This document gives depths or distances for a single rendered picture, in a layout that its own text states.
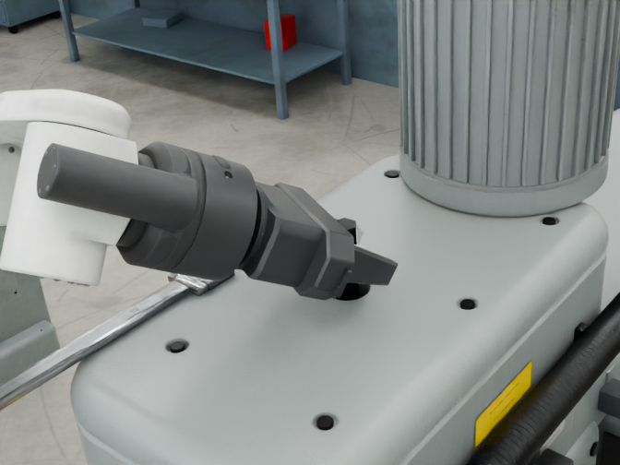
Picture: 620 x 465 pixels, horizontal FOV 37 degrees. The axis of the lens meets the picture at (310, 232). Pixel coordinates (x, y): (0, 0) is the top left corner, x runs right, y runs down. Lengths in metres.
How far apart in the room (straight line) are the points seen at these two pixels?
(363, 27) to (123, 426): 5.62
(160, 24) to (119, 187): 6.46
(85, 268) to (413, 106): 0.38
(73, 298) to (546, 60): 3.69
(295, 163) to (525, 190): 4.42
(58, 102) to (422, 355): 0.31
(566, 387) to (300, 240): 0.27
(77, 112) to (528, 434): 0.41
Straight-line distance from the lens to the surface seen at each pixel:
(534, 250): 0.81
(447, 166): 0.84
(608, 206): 1.15
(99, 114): 0.61
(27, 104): 0.63
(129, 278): 4.40
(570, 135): 0.84
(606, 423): 1.21
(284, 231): 0.65
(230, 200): 0.63
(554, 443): 0.96
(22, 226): 0.61
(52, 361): 0.72
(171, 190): 0.59
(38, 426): 3.69
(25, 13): 8.19
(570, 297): 0.83
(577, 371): 0.82
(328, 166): 5.18
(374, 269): 0.72
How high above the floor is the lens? 2.32
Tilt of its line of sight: 31 degrees down
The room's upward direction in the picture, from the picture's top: 5 degrees counter-clockwise
